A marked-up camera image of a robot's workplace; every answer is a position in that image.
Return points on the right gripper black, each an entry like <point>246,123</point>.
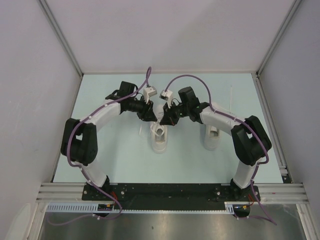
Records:
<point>168,118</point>

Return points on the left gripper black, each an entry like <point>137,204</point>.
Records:
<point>147,113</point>

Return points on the white sneaker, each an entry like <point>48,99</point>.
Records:
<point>212,134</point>
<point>154,132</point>

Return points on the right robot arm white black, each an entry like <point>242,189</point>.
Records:
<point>250,140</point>

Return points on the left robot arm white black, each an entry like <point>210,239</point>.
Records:
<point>80,136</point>

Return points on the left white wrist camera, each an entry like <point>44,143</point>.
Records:
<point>149,92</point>

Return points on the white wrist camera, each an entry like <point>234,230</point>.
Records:
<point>168,96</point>
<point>149,92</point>

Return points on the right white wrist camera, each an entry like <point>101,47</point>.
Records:
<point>168,96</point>

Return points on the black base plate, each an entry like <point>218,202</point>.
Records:
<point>179,196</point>

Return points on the aluminium rail frame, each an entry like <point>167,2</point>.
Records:
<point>270,193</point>

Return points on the white cable duct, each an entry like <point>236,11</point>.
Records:
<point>100,208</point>

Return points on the left corner metal post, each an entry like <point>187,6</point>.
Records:
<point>49,15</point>

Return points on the corner metal post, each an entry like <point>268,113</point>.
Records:
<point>49,15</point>
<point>279,35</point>

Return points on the right corner metal post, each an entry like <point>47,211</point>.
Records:
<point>279,35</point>

